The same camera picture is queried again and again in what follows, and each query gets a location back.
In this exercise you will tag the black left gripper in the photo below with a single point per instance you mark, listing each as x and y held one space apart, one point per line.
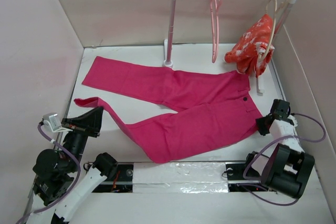
90 123

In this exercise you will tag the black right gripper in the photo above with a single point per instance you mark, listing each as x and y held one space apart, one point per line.
262 129

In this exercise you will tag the pink trousers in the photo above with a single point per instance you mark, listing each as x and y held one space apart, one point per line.
209 111

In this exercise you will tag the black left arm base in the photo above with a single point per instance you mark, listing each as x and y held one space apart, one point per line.
122 182

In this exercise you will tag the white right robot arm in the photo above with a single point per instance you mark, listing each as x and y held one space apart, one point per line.
287 170

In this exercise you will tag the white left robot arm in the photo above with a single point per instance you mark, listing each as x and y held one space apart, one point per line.
57 189

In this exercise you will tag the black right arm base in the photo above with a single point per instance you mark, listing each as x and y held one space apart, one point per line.
234 170

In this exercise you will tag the beige wooden hanger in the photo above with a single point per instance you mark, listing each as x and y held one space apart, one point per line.
273 22

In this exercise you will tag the pink plastic hanger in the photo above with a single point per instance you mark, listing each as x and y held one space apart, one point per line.
214 7

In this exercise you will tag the orange floral garment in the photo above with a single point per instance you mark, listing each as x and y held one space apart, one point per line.
250 54

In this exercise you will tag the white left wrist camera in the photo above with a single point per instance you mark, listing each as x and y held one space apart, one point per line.
52 122

